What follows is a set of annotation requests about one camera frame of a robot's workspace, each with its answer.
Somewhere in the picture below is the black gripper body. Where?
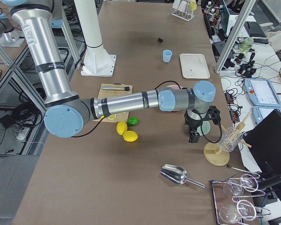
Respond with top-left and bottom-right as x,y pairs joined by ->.
185,105 -> 219,131

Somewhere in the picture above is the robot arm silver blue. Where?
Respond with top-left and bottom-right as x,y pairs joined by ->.
5,0 -> 221,143

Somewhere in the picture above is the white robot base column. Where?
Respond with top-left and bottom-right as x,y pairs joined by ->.
74,0 -> 116,77

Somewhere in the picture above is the clear textured glass cup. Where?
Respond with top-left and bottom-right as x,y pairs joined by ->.
218,127 -> 244,152

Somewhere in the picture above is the wooden cup stand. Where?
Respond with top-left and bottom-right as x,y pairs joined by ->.
204,112 -> 251,166

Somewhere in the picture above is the steel ice scoop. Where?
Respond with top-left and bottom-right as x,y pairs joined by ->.
160,164 -> 205,188

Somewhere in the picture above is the pink bowl of ice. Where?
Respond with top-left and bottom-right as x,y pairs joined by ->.
159,84 -> 185,112

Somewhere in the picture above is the light blue plastic cup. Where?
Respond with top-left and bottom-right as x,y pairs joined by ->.
163,49 -> 172,63

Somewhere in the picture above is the mint green bowl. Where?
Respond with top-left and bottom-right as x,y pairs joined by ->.
197,121 -> 210,136

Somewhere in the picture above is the bar spoon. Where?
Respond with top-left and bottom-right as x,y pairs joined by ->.
226,165 -> 260,176

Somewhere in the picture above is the lower teach pendant tablet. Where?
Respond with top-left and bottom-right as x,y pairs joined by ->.
252,105 -> 281,125

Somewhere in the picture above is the teach pendant tablet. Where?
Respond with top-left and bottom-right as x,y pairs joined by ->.
252,105 -> 281,125
244,78 -> 281,107

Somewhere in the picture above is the cream rabbit tray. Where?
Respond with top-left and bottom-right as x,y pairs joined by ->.
179,53 -> 210,79

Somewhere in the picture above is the upper teach pendant tablet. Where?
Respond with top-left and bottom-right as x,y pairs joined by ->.
244,78 -> 281,107

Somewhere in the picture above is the black monitor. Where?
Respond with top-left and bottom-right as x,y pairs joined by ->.
244,109 -> 281,174

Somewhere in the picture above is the green lime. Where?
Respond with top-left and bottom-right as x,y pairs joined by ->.
127,116 -> 139,126

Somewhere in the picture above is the yellow lemon lower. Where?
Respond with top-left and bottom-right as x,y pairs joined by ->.
123,130 -> 138,142

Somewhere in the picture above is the yellow lemon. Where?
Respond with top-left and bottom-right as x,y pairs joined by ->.
123,130 -> 138,142
116,121 -> 128,135

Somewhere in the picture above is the upper wine glass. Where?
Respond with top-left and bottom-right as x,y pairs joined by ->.
223,173 -> 259,196

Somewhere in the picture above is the yellow lemon upper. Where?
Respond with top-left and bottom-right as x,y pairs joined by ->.
116,121 -> 128,135

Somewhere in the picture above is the wooden cutting board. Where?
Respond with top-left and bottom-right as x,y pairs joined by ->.
97,83 -> 133,123

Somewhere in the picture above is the lower wine glass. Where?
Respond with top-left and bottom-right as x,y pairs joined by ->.
219,200 -> 257,225

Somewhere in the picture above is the white rack with pastel cups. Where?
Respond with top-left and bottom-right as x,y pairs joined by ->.
171,0 -> 197,22

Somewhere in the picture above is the wire wine glass rack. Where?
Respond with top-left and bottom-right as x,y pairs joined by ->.
211,173 -> 271,225

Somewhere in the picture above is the aluminium frame post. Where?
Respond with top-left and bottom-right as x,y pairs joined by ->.
214,0 -> 256,74

